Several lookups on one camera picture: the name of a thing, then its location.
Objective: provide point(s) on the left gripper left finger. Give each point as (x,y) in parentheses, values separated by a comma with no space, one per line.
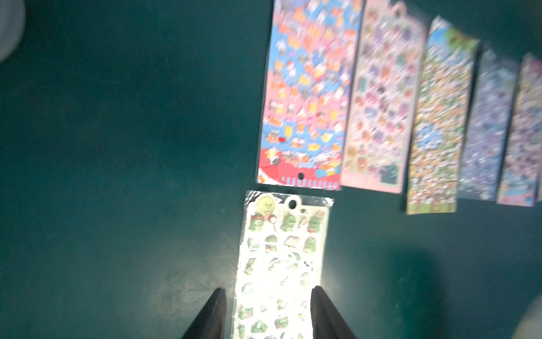
(210,321)

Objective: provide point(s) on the pink bonbon drop sticker sheet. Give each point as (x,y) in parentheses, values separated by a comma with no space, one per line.
(383,99)

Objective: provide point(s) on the purple sticker sheet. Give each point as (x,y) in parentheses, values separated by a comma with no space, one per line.
(487,128)

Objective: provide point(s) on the green panda sticker sheet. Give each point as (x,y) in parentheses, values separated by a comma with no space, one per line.
(440,119)

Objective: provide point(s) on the pale green sticker sheet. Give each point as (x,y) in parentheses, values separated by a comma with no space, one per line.
(280,262)

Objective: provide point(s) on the white pot artificial flowers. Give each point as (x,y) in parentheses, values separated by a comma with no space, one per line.
(13,18)

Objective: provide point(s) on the pink blue cat sticker sheet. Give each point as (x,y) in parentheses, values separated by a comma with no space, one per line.
(308,82)

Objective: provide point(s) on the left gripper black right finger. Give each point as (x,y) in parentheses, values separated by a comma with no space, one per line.
(326,320)

